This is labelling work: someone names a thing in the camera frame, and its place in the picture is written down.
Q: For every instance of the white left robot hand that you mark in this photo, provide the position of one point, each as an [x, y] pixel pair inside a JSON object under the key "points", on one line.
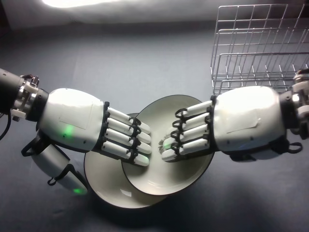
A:
{"points": [[72, 113]]}

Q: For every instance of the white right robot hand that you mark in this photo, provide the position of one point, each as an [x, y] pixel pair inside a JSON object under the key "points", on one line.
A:
{"points": [[246, 116]]}

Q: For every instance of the white plate with dark rim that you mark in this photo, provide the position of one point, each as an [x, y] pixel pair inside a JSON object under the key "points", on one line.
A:
{"points": [[159, 176], [106, 183]]}

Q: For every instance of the grey table cloth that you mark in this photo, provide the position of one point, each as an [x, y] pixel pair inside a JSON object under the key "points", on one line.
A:
{"points": [[120, 60]]}

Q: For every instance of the white backdrop sheet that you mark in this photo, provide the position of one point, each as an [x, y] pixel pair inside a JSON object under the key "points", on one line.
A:
{"points": [[144, 9]]}

